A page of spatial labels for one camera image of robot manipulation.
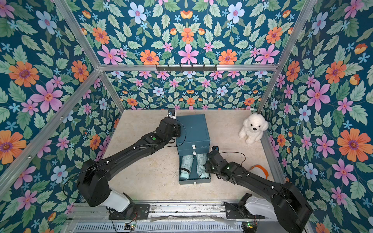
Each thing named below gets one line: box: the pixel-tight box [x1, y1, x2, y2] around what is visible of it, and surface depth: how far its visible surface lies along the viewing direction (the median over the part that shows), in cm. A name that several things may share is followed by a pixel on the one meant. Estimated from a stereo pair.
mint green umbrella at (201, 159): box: [195, 153, 211, 180], surface depth 86 cm
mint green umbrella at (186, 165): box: [180, 154, 194, 181], surface depth 87 cm
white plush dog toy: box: [237, 113, 269, 146], surface depth 92 cm
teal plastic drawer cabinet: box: [175, 113, 212, 185], surface depth 85 cm
